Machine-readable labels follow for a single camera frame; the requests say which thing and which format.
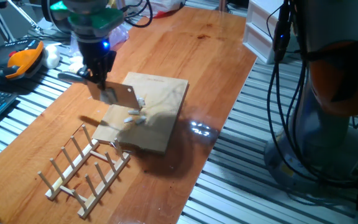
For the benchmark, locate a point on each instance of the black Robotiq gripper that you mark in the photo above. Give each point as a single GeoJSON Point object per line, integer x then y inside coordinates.
{"type": "Point", "coordinates": [96, 59]}

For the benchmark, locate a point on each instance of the steel cleaver knife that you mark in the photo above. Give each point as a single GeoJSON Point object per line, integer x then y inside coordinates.
{"type": "Point", "coordinates": [123, 95]}

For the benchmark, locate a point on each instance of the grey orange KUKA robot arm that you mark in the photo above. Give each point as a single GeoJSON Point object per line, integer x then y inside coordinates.
{"type": "Point", "coordinates": [337, 25]}

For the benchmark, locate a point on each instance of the spare white radish piece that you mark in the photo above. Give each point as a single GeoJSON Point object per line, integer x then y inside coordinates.
{"type": "Point", "coordinates": [75, 68]}
{"type": "Point", "coordinates": [76, 59]}

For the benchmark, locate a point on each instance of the large white radish lump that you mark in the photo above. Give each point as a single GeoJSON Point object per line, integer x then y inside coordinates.
{"type": "Point", "coordinates": [51, 57]}

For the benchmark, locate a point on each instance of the white radish slice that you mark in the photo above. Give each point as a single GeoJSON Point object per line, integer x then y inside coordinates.
{"type": "Point", "coordinates": [133, 112]}
{"type": "Point", "coordinates": [140, 120]}
{"type": "Point", "coordinates": [128, 119]}

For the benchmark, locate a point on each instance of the white radish chunk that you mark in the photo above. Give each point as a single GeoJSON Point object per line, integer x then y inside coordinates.
{"type": "Point", "coordinates": [141, 101]}

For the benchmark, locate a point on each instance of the clear plastic bag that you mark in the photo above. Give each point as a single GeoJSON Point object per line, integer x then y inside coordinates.
{"type": "Point", "coordinates": [120, 34]}

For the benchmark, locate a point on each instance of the orange black teach pendant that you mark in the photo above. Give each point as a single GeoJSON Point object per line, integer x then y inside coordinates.
{"type": "Point", "coordinates": [23, 60]}

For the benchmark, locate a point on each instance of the wooden cutting board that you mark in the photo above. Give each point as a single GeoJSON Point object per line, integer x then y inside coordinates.
{"type": "Point", "coordinates": [163, 102]}

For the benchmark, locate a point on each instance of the black round device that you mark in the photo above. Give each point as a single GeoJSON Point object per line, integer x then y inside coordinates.
{"type": "Point", "coordinates": [47, 17]}

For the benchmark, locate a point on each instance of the wooden peg dish rack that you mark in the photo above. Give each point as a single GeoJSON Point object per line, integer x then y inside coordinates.
{"type": "Point", "coordinates": [70, 170]}

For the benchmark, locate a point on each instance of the white red-printed plastic bag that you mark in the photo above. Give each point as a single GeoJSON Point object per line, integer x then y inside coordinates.
{"type": "Point", "coordinates": [166, 6]}

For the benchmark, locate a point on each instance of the white drawer box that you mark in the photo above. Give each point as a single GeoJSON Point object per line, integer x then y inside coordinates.
{"type": "Point", "coordinates": [255, 37]}

